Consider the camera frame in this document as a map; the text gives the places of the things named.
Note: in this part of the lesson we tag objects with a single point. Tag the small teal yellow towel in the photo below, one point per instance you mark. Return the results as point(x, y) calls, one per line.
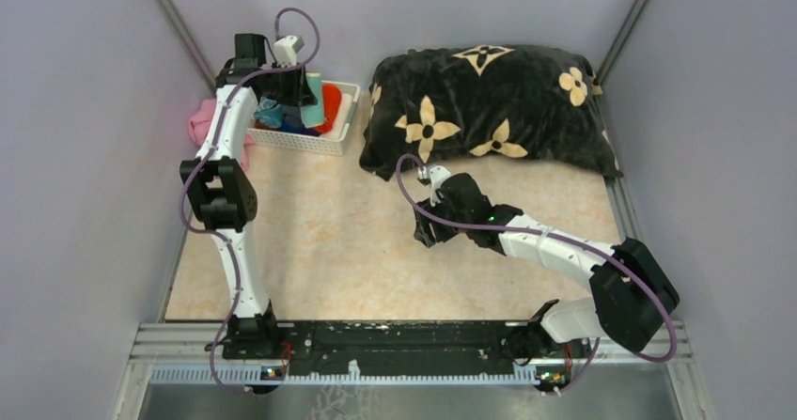
point(312, 109)

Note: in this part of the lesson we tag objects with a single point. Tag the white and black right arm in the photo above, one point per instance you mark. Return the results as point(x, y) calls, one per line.
point(630, 300)

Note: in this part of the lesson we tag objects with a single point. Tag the aluminium frame rail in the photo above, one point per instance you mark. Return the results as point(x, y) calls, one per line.
point(175, 372)

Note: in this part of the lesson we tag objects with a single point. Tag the blue rolled towel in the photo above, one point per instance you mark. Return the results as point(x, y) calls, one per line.
point(292, 122)

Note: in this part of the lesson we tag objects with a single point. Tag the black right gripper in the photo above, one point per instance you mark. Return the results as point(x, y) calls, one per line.
point(424, 230)

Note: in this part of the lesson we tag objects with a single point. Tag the brown rolled towel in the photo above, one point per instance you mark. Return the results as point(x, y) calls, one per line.
point(261, 126)

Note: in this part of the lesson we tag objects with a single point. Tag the white rolled towel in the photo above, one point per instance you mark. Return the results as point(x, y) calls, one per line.
point(342, 115)

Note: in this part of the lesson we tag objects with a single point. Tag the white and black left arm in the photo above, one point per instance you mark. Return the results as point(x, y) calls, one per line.
point(222, 198)

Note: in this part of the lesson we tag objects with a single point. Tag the patterned teal yellow towel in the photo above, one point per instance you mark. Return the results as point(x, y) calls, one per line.
point(269, 112)

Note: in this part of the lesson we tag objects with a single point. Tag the orange towel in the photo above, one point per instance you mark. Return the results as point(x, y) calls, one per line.
point(332, 99)

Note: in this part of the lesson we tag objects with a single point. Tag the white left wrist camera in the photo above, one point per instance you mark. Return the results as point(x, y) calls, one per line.
point(286, 49)

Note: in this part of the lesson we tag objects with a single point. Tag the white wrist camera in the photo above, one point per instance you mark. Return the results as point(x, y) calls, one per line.
point(433, 177)
point(286, 49)

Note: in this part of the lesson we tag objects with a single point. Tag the white plastic basket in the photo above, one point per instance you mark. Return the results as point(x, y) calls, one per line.
point(317, 142)

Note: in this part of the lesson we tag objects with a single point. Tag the pink towel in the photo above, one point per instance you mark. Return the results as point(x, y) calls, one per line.
point(199, 125)

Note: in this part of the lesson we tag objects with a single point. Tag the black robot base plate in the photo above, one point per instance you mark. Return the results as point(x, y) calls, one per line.
point(469, 348)

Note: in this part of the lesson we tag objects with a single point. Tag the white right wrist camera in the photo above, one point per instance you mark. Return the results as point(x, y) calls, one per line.
point(433, 177)

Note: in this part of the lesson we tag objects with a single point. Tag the black floral pillow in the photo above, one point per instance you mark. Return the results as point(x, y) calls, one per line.
point(519, 101)

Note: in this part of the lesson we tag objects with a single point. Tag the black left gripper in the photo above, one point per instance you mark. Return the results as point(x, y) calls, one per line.
point(298, 94)

